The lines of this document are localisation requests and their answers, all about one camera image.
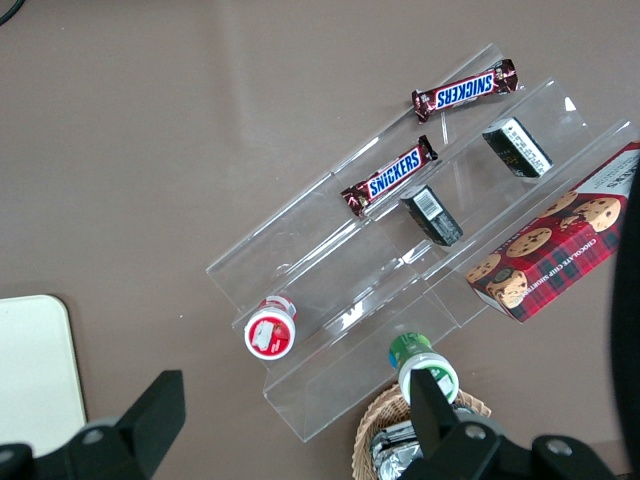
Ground red-lidded strawberry cup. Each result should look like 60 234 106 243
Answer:
243 294 300 361

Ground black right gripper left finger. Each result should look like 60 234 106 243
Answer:
29 369 187 480

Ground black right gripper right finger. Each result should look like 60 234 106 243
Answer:
399 369 532 480

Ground small black box white label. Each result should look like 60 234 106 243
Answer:
481 116 556 179

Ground clear acrylic stepped stand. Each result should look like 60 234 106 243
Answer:
204 42 640 444

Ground Snickers chocolate bar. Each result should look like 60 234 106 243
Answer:
340 134 440 219
411 58 519 124

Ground black cable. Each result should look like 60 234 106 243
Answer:
0 0 25 27

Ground green-labelled white-lidded cup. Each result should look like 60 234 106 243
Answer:
387 331 461 406

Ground dark blurry object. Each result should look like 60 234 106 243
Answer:
603 164 640 477

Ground red tartan cookie box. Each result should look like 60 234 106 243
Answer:
464 141 640 325

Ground foil-wrapped packet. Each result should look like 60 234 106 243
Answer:
371 419 419 451
373 442 427 480

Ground small black box with barcode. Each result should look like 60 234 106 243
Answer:
399 184 465 248

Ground beige plastic tray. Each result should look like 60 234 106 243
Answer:
0 294 89 457

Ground light wicker basket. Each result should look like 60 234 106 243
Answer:
353 383 493 480

